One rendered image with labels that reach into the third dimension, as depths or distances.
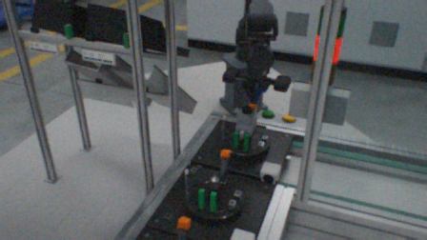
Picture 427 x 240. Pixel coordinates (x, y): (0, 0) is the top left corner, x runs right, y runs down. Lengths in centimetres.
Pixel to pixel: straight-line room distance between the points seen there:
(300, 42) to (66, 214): 341
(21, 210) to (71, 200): 13
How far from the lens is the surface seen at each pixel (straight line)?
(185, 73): 188
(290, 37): 423
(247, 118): 108
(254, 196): 100
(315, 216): 104
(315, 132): 90
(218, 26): 442
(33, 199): 125
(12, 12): 108
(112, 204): 117
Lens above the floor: 162
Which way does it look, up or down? 31 degrees down
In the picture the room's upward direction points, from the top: 1 degrees clockwise
